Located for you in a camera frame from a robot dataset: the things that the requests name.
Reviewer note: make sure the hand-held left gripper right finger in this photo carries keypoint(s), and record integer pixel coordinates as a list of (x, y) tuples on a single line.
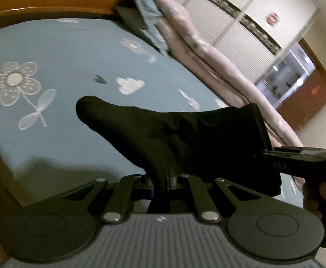
[(172, 184)]

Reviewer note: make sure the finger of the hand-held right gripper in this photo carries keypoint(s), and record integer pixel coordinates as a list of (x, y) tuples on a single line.
[(291, 159)]

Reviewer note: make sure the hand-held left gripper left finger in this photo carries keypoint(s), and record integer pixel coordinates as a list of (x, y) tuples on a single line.
[(151, 188)]

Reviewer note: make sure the black pants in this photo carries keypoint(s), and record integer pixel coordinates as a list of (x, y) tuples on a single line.
[(193, 139)]

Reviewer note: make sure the person's right hand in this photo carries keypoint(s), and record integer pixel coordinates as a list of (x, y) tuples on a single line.
[(313, 198)]

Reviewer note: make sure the wooden door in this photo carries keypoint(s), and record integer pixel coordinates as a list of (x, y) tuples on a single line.
[(311, 100)]

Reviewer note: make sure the pink floral quilt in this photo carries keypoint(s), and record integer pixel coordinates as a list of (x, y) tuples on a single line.
[(207, 58)]

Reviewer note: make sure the white wardrobe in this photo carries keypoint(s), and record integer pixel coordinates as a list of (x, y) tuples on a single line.
[(249, 14)]

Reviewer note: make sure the blue pillow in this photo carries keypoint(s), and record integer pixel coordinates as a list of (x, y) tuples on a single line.
[(149, 14)]

